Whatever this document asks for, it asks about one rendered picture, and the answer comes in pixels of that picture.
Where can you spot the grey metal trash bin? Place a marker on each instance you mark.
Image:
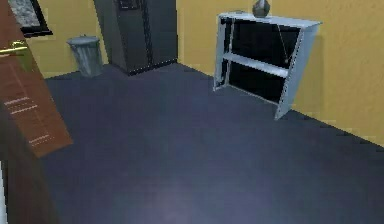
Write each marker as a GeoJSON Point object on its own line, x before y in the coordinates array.
{"type": "Point", "coordinates": [86, 55]}

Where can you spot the black fridge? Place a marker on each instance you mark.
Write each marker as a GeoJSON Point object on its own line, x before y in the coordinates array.
{"type": "Point", "coordinates": [140, 33]}

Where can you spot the grey round vase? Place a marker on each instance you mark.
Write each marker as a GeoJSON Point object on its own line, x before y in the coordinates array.
{"type": "Point", "coordinates": [261, 8]}

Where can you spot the brown wooden room door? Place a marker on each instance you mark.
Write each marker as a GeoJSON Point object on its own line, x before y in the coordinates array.
{"type": "Point", "coordinates": [30, 100]}

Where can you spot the pale grey shelf unit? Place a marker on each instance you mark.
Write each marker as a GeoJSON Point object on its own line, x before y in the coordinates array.
{"type": "Point", "coordinates": [266, 65]}

